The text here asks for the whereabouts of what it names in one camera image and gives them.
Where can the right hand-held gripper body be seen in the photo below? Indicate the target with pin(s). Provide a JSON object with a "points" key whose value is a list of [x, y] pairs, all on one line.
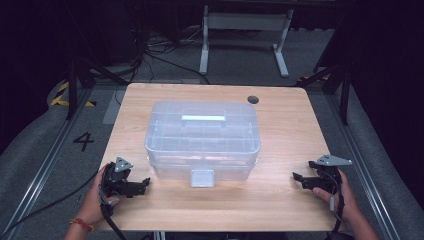
{"points": [[326, 173]]}

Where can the metal floor rail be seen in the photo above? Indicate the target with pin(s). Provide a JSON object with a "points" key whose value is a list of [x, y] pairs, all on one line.
{"points": [[363, 160], [46, 156]]}

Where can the person's right hand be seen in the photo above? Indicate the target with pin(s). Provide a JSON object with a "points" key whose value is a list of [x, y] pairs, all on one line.
{"points": [[348, 200]]}

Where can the white metal stand frame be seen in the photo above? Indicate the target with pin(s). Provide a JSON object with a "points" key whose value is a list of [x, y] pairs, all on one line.
{"points": [[246, 21]]}

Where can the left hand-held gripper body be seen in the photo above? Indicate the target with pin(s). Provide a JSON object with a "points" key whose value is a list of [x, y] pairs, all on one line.
{"points": [[116, 181]]}

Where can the person's left hand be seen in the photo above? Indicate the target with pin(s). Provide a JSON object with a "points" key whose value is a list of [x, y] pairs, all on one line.
{"points": [[90, 203]]}

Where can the black tripod stand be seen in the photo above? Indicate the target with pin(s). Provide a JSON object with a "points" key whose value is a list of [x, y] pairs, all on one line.
{"points": [[71, 86], [343, 90]]}

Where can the dark round table grommet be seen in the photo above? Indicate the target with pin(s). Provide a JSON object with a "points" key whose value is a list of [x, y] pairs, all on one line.
{"points": [[253, 99]]}

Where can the clear plastic storage box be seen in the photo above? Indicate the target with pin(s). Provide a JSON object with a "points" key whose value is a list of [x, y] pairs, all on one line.
{"points": [[202, 140]]}

